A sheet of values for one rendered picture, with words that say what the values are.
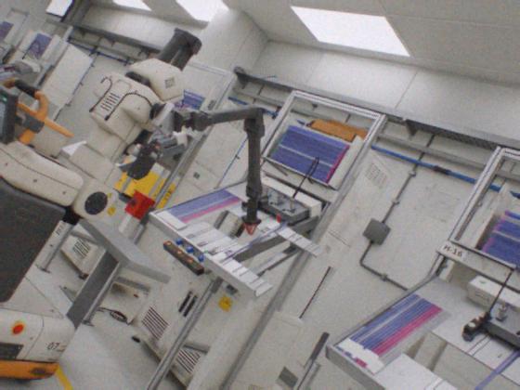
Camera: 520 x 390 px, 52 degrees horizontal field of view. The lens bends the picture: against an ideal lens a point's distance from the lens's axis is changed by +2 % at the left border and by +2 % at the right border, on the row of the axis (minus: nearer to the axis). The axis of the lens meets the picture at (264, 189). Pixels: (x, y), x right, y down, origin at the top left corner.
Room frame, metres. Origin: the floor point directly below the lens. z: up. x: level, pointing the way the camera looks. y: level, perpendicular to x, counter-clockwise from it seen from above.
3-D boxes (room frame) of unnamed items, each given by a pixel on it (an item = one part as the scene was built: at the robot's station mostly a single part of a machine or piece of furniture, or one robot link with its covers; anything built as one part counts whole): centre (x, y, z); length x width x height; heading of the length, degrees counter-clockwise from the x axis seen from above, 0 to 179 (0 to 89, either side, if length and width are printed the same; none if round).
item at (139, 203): (3.49, 0.65, 0.39); 0.24 x 0.24 x 0.78; 45
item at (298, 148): (3.18, -0.14, 1.52); 0.51 x 0.13 x 0.27; 45
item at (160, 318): (3.31, -0.19, 0.31); 0.70 x 0.65 x 0.62; 45
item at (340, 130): (3.47, -0.28, 1.82); 0.68 x 0.30 x 0.20; 45
